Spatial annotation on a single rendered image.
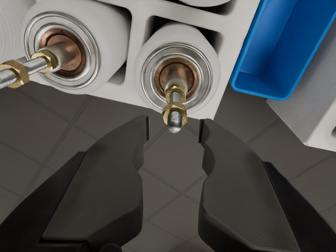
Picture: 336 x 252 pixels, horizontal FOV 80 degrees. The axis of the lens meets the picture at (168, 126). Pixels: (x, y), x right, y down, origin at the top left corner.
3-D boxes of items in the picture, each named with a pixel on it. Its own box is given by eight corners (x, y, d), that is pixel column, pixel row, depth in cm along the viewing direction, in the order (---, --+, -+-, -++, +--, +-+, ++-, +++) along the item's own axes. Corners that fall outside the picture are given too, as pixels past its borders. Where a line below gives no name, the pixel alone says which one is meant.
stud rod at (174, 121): (182, 84, 19) (184, 124, 13) (178, 93, 20) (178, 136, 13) (173, 80, 19) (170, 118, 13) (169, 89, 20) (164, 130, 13)
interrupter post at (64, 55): (61, 35, 20) (42, 39, 17) (81, 53, 21) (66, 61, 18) (49, 52, 21) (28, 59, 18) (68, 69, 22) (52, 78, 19)
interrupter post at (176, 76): (175, 94, 23) (174, 106, 20) (160, 77, 22) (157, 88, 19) (192, 80, 22) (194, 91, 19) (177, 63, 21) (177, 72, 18)
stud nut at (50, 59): (48, 46, 17) (42, 48, 17) (61, 65, 18) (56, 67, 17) (31, 56, 18) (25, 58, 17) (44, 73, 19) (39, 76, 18)
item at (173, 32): (174, 84, 40) (171, 133, 25) (140, 45, 37) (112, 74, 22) (214, 51, 37) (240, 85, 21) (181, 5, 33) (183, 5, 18)
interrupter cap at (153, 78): (172, 122, 24) (172, 125, 24) (126, 75, 22) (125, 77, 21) (226, 83, 22) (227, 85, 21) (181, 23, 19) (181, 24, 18)
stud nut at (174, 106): (192, 107, 15) (192, 113, 14) (182, 126, 15) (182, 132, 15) (167, 97, 14) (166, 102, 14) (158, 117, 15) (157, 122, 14)
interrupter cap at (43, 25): (52, -10, 18) (48, -10, 18) (116, 55, 21) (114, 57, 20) (14, 50, 21) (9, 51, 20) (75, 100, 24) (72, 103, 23)
